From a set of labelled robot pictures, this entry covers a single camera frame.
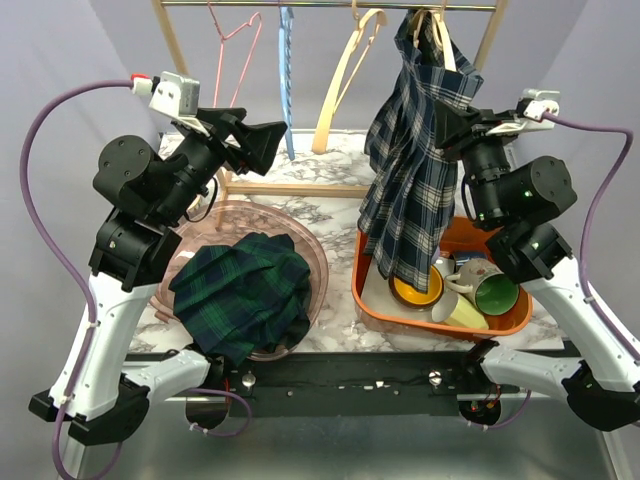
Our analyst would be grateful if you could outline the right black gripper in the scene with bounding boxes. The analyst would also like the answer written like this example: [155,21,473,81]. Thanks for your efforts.
[433,96,523,226]

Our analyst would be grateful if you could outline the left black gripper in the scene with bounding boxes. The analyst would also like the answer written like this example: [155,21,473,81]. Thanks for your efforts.
[154,106,288,225]

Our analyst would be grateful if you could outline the navy beige plaid skirt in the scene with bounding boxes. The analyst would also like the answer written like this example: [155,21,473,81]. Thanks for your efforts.
[357,9,484,292]

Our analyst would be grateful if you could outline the wooden hanger with skirt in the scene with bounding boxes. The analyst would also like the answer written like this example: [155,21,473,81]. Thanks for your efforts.
[409,0,457,72]

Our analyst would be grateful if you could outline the pink wire hanger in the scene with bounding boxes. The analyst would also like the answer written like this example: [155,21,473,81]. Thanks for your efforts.
[206,1,263,107]

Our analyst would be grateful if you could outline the light blue wavy hanger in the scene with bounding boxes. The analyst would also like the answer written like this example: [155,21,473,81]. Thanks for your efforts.
[278,5,295,160]

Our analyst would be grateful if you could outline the green plaid skirt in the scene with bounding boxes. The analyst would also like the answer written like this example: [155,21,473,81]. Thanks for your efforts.
[169,232,312,365]

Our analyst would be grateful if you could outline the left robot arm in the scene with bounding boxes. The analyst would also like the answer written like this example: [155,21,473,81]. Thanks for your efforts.
[29,108,287,446]

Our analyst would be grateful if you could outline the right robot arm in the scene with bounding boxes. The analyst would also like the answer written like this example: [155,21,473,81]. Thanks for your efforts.
[435,90,639,432]

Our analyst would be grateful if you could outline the empty wooden hanger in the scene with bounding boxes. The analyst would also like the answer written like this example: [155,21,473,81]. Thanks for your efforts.
[312,1,388,154]

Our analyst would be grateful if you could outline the wooden clothes rack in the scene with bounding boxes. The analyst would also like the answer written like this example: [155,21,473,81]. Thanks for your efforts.
[151,0,509,199]

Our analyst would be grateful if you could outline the pink transparent basin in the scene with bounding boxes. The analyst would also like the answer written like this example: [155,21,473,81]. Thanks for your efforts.
[151,201,329,361]

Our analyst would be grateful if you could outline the blue rimmed cup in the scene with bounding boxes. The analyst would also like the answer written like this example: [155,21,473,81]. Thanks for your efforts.
[450,251,488,267]

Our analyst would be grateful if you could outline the white floral mug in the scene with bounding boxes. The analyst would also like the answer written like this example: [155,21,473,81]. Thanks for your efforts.
[444,258,503,294]

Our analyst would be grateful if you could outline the orange plastic bin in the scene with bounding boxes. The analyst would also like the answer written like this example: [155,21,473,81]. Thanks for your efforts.
[351,217,533,342]

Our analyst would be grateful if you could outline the green bowl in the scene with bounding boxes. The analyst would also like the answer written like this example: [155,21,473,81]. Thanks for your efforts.
[475,274,519,316]

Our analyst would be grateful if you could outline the orange bowl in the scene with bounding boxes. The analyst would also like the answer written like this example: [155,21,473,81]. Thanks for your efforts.
[389,265,444,310]

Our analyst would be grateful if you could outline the yellow cup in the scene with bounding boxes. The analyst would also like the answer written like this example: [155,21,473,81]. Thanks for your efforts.
[431,291,489,330]

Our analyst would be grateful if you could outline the white board in bin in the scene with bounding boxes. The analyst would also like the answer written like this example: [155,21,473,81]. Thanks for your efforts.
[360,260,432,322]

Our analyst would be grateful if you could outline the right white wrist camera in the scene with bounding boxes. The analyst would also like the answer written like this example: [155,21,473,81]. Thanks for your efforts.
[487,88,561,136]

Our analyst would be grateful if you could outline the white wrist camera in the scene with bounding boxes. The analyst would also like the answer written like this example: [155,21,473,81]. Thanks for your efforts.
[487,88,561,136]
[149,71,206,134]

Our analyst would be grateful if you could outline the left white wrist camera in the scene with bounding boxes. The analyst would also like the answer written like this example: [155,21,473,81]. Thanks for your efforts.
[149,71,206,134]

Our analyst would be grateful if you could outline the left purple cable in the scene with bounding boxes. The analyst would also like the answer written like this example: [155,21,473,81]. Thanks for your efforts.
[18,78,136,479]

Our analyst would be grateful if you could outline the purple cable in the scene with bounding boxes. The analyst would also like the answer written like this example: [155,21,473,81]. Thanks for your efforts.
[542,111,640,364]
[18,78,136,479]

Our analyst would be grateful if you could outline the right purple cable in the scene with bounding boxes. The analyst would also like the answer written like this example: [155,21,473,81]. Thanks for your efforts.
[542,111,640,364]

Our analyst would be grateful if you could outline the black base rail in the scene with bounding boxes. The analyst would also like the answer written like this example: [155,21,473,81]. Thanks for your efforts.
[202,351,496,418]

